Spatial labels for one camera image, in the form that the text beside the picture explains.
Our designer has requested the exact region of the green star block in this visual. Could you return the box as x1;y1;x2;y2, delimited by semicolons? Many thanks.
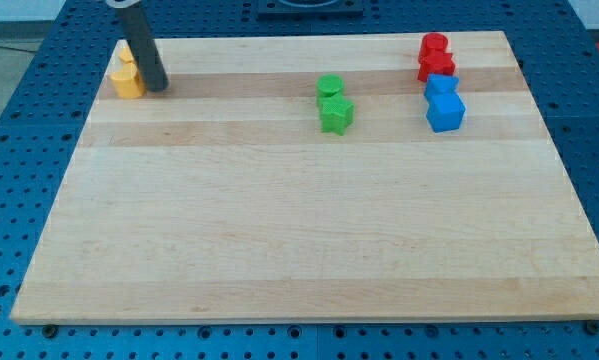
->
320;95;355;136

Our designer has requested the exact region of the green circle block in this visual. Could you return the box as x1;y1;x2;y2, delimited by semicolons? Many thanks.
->
316;74;345;108

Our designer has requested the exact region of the red star block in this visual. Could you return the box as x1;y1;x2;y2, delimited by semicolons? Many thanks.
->
417;51;456;82

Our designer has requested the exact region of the red circle block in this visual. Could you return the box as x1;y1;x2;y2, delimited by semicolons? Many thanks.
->
418;32;449;64

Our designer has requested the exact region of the wooden board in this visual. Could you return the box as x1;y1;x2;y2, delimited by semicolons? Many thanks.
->
11;31;599;325

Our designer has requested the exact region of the blue cube block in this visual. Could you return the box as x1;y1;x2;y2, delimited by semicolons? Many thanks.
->
426;92;466;133

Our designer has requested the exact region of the blue pentagon block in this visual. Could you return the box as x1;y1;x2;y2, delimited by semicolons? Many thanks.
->
424;74;459;100

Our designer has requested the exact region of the yellow heart block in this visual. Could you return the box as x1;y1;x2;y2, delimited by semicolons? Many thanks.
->
110;62;146;99

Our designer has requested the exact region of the yellow block behind rod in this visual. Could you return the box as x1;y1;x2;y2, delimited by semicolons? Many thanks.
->
118;46;135;64

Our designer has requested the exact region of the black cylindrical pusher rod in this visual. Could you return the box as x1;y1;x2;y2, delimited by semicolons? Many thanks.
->
109;0;169;92

